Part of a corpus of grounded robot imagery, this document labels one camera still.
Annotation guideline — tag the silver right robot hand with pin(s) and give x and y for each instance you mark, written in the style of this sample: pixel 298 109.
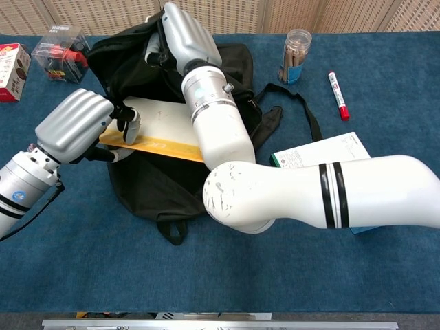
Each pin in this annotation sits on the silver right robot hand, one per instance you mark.
pixel 189 41

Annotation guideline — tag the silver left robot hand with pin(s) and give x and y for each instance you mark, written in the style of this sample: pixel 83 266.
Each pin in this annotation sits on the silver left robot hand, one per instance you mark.
pixel 72 123

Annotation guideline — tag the white and yellow book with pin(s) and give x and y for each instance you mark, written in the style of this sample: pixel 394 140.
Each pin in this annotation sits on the white and yellow book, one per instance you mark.
pixel 165 120

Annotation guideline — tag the black fabric backpack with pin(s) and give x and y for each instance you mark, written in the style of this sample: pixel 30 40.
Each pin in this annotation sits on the black fabric backpack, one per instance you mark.
pixel 154 192

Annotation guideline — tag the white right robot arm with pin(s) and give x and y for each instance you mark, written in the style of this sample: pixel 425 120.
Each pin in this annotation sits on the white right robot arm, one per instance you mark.
pixel 275 196

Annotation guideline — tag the clear plastic box red toy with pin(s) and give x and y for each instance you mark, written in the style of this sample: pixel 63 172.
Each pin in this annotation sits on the clear plastic box red toy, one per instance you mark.
pixel 65 58

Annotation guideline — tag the red and white snack box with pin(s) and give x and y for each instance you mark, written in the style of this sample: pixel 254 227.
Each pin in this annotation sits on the red and white snack box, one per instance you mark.
pixel 12 75

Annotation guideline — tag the beige woven folding screen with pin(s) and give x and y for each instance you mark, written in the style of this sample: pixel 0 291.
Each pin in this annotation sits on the beige woven folding screen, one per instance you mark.
pixel 103 13

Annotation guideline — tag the clear jar with wooden sticks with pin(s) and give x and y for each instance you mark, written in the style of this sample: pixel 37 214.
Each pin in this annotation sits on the clear jar with wooden sticks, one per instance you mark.
pixel 294 58

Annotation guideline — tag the red and white marker pen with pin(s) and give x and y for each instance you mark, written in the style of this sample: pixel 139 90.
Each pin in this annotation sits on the red and white marker pen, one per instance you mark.
pixel 338 96

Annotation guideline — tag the white box with green edge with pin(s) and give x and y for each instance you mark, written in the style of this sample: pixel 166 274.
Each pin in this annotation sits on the white box with green edge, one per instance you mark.
pixel 326 151

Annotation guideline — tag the blue felt table cover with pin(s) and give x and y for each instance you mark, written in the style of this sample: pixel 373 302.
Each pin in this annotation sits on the blue felt table cover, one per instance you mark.
pixel 220 275

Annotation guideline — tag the grey vented metal plate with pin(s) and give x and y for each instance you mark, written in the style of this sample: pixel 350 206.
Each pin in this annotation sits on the grey vented metal plate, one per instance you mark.
pixel 213 315

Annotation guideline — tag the light blue speaker box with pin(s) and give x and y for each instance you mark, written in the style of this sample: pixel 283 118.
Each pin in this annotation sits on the light blue speaker box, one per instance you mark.
pixel 359 230

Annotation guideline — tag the silver aluminium rail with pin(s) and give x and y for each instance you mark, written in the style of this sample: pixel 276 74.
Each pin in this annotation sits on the silver aluminium rail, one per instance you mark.
pixel 220 324

